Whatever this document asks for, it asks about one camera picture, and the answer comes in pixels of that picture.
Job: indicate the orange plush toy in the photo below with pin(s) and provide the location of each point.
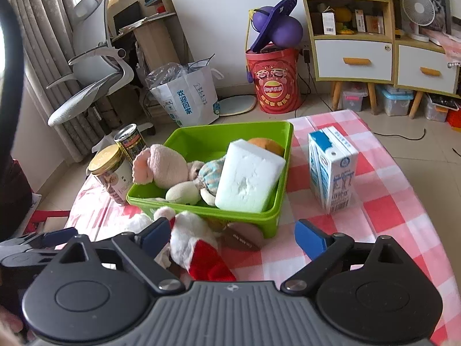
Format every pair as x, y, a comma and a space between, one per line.
268, 146

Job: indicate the black picture frame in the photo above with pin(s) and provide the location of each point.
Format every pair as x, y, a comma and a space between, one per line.
441, 7

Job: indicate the white and red plush toy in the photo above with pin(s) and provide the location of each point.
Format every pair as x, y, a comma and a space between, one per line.
187, 234

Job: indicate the white paper bag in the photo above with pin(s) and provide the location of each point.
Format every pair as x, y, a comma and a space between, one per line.
194, 97

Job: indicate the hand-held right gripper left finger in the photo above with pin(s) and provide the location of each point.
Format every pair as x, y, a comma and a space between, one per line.
158, 231

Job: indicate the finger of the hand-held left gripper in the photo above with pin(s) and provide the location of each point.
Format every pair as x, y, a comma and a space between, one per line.
54, 236

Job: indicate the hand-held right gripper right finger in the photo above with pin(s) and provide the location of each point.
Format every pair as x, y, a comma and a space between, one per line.
309, 238

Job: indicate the purple hopper ball toy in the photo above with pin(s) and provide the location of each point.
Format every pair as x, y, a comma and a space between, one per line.
284, 30

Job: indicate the clear storage box pink label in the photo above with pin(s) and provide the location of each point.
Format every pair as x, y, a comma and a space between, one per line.
354, 99

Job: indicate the pink plush toy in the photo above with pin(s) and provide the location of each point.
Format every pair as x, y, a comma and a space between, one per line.
165, 167

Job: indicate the low white drawer cabinet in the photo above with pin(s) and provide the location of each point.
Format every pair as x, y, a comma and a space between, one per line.
428, 70

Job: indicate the white foam block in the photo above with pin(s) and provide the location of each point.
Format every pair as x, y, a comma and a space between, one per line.
248, 180

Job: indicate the wooden desk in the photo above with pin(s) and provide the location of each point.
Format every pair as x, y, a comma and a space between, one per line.
151, 36

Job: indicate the small white box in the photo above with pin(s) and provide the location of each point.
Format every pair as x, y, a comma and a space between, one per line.
328, 23

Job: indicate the cream plush toy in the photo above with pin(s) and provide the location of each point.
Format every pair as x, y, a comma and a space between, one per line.
182, 193

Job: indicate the brown heart-shaped plush piece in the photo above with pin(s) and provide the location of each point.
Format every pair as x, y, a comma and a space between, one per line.
241, 238

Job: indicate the clear plastic bag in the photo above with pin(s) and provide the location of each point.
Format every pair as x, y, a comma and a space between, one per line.
164, 75

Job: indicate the jar with gold lid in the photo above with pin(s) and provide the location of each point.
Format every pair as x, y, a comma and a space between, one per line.
110, 176

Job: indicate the pink plastic bag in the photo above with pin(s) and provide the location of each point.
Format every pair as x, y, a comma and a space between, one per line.
448, 45

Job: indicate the orange box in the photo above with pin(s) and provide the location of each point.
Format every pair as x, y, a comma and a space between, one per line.
454, 119

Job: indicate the dark labelled tin can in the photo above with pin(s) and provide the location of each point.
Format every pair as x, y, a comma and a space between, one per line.
131, 144

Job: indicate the green plastic basket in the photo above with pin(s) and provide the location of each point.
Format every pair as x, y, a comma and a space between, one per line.
201, 137

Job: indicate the wooden shelf cabinet with drawer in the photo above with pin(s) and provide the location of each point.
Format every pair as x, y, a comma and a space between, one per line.
356, 59

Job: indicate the blue and white milk carton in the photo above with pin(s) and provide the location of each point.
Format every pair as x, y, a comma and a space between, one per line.
333, 176

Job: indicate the beige curtain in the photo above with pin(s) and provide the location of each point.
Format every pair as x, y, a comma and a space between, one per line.
43, 54

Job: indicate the red checked tablecloth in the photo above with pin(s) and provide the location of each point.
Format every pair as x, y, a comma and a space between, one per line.
381, 205

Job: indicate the red printed bucket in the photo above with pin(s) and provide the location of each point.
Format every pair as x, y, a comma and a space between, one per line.
275, 86

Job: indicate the clear storage box blue lid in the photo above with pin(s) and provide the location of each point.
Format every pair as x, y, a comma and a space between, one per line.
394, 101

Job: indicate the blue striped knitted plush toy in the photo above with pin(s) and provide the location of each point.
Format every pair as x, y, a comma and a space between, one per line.
210, 176

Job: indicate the yellow pumpkin ornament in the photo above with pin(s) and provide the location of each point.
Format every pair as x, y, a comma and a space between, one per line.
344, 16

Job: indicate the grey office chair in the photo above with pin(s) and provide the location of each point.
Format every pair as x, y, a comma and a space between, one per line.
93, 61

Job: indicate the white table fan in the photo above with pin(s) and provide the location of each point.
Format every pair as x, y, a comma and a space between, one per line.
417, 9

